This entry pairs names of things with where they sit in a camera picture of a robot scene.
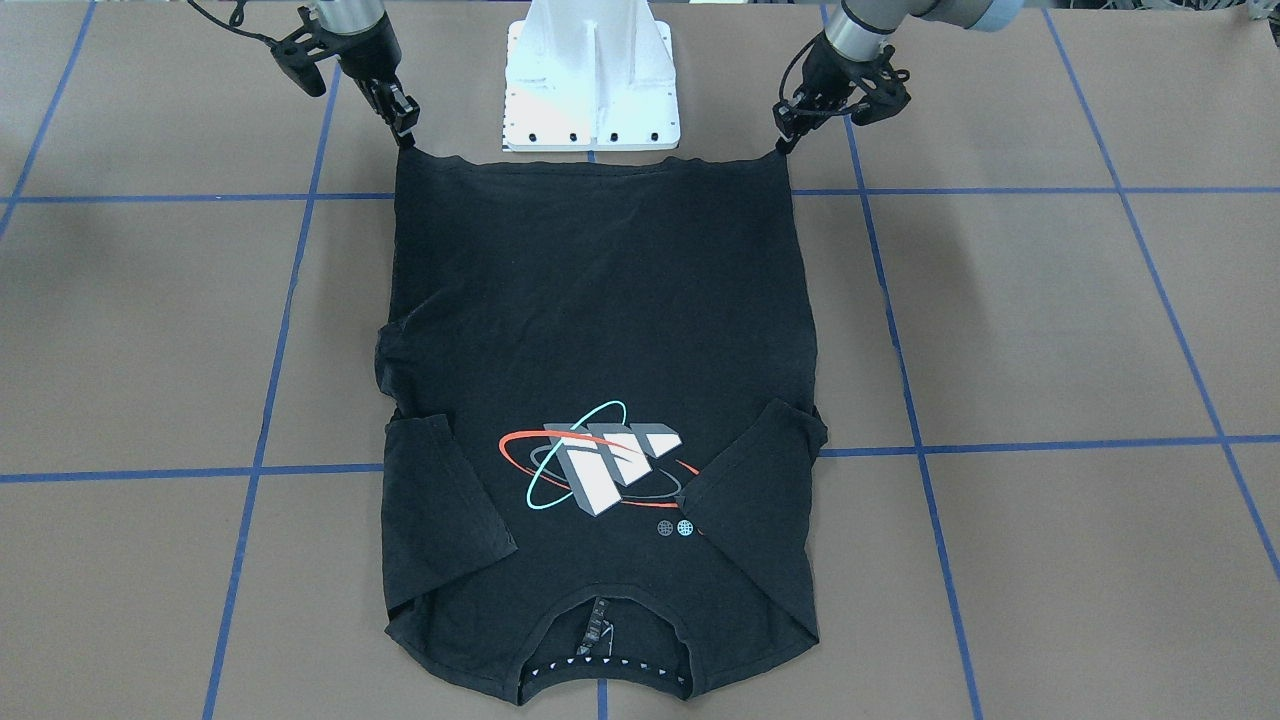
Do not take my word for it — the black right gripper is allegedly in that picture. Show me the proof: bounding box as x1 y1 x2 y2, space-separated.
330 26 419 149

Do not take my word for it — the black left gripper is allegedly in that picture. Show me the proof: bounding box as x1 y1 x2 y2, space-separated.
772 35 886 155

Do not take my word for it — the black graphic t-shirt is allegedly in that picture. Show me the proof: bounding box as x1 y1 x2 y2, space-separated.
374 149 828 705

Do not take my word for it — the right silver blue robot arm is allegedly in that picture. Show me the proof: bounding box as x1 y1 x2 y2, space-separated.
303 1 420 149

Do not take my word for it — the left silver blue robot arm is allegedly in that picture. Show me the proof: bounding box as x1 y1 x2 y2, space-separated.
772 1 1025 155

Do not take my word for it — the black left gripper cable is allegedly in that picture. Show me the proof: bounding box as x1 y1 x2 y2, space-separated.
778 40 826 111

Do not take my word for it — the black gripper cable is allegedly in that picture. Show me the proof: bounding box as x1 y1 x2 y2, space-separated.
186 0 291 51
778 40 826 111

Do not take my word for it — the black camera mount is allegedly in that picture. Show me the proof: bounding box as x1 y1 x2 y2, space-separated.
849 58 913 127
268 20 333 97

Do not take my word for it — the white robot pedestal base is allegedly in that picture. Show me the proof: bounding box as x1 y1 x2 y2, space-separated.
502 1 682 152

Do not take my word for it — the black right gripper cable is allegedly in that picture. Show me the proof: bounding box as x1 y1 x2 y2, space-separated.
186 0 291 51

